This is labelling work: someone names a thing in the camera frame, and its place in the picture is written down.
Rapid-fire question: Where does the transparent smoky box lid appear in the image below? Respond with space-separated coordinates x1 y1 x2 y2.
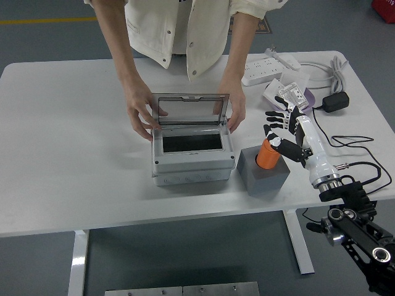
152 93 231 130

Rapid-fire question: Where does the orange cylindrical battery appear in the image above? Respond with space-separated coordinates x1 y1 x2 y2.
256 138 280 170

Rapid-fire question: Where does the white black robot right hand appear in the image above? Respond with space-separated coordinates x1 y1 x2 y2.
262 96 342 186

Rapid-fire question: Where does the plain white packet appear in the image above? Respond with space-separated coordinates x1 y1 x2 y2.
262 78 286 109

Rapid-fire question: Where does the grey plastic junction box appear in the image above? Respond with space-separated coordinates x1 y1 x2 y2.
151 125 237 187

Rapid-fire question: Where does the white power plug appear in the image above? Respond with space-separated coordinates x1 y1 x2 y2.
264 45 286 62

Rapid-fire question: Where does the black power adapter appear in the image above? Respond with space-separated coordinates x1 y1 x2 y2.
322 91 351 113

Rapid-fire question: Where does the thin black cable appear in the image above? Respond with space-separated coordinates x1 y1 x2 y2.
301 106 392 224

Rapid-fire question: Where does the white square card packet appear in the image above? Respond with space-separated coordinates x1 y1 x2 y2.
280 70 310 90

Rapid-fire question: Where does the grey bundled power cable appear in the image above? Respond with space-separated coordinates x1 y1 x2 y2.
297 54 349 95

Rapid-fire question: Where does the small white rectangular box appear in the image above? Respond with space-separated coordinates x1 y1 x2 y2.
277 55 302 71

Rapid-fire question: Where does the red object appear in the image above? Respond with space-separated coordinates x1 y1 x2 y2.
370 0 395 24

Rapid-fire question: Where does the white table leg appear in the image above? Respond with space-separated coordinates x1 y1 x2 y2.
67 229 90 296
283 209 315 275

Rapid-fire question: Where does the grey block battery holder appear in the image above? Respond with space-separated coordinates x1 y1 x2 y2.
236 147 291 197

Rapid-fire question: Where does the white power strip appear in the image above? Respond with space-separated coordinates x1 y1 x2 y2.
241 57 289 87

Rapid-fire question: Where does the person's right hand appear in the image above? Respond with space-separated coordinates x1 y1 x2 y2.
125 83 169 142

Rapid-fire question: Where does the purple plastic tray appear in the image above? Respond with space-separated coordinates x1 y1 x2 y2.
267 88 316 113

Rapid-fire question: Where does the person's left hand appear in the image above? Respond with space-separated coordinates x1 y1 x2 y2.
217 83 247 134

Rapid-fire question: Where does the dark floor sign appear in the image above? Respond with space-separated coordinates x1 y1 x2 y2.
228 15 274 35

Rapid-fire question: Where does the person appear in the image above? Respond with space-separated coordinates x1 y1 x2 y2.
83 0 288 83

